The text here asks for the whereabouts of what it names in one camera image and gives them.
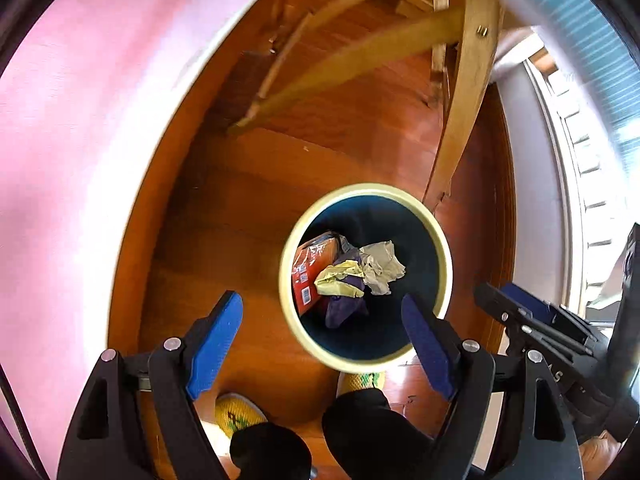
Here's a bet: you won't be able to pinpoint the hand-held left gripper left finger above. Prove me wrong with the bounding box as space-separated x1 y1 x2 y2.
57 290 244 480

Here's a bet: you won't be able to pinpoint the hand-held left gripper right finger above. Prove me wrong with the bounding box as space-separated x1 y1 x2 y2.
401 293 585 480

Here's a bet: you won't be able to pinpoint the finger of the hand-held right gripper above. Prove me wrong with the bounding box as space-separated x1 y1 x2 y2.
500 282 602 347
474 281 597 357

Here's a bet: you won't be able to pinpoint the cream rimmed blue bin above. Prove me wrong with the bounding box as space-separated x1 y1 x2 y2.
279 183 453 367

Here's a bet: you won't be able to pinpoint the yellow slipper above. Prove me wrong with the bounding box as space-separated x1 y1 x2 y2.
336 370 387 401
214 392 269 440

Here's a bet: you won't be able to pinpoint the purple wrapper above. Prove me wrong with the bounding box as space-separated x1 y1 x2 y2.
324 257 368 330

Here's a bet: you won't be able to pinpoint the person's right leg black trousers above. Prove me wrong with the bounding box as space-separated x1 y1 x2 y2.
321 389 436 480

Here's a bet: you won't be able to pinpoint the person's leg black trousers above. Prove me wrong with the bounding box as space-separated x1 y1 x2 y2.
321 389 436 480
229 422 313 480

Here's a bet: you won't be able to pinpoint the white crumpled paper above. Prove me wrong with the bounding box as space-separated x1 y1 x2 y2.
357 241 407 296

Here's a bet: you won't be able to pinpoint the yellow crumpled paper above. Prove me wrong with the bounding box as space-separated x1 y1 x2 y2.
314 262 367 298

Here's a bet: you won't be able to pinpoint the person's left leg black trousers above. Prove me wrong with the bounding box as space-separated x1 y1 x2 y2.
229 422 313 480

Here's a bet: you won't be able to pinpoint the orange snack packet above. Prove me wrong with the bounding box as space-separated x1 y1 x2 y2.
292 231 351 317

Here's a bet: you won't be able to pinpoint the window with metal bars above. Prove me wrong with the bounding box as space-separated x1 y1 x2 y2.
520 45 640 321

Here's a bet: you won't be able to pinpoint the wooden chair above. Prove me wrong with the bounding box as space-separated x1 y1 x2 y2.
227 0 506 206

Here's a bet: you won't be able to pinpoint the pink bed blanket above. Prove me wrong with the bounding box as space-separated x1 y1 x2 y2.
0 0 286 466

